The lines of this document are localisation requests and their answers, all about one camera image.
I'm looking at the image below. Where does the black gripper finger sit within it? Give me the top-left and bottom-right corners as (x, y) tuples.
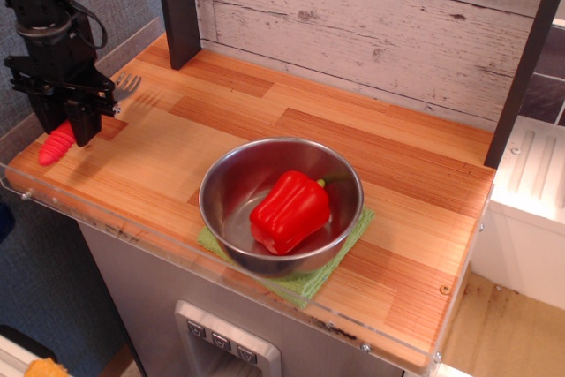
(64, 101), (102, 147)
(29, 93), (67, 133)

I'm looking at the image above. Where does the red-handled metal fork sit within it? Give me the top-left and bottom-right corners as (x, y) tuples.
(38, 72), (142, 166)

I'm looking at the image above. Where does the dark right shelf post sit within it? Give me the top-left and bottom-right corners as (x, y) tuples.
(484, 0), (561, 169)

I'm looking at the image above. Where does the dark shelf post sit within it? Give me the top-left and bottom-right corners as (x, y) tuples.
(484, 0), (561, 169)
(161, 0), (201, 70)

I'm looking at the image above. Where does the white toy sink unit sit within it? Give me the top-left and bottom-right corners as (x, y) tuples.
(470, 18), (565, 312)

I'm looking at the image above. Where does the grey cabinet with button panel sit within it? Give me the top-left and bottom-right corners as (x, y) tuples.
(79, 224), (403, 376)

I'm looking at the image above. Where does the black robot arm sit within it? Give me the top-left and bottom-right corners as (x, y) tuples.
(4, 0), (118, 147)

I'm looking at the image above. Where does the clear acrylic table guard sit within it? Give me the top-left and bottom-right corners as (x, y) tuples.
(3, 160), (478, 376)

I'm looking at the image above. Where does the yellow object bottom left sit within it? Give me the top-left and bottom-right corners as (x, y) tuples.
(24, 358), (70, 377)

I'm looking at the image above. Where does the red bell pepper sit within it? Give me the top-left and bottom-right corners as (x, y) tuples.
(250, 170), (330, 255)

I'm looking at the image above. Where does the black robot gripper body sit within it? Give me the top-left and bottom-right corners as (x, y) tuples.
(4, 32), (119, 117)

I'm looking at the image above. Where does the green cloth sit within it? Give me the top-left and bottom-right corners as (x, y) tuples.
(196, 207), (376, 310)

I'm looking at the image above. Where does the dark left shelf post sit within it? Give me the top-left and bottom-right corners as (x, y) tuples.
(161, 0), (201, 70)

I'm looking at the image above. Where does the stainless steel bowl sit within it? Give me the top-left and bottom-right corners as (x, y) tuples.
(199, 137), (364, 278)

